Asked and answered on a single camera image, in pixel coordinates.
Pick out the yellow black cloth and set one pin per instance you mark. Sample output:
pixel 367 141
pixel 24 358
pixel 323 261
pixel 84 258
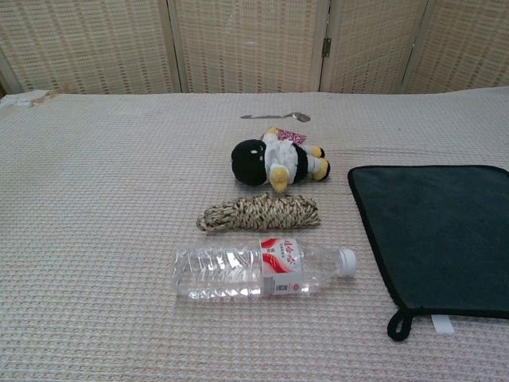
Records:
pixel 437 238

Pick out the black white plush doll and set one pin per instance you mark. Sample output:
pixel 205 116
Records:
pixel 250 163

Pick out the metal spoon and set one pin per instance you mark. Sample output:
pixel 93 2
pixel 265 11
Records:
pixel 300 116

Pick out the clear plastic water bottle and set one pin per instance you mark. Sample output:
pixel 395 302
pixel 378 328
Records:
pixel 222 274

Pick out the woven folding screen panel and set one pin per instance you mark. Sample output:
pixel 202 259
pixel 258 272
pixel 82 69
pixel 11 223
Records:
pixel 370 44
pixel 246 44
pixel 87 44
pixel 465 44

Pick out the beige woven tablecloth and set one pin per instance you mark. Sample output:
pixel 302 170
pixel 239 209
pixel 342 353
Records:
pixel 99 199

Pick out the brass screen hinge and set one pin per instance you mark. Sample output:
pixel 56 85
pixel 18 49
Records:
pixel 327 46

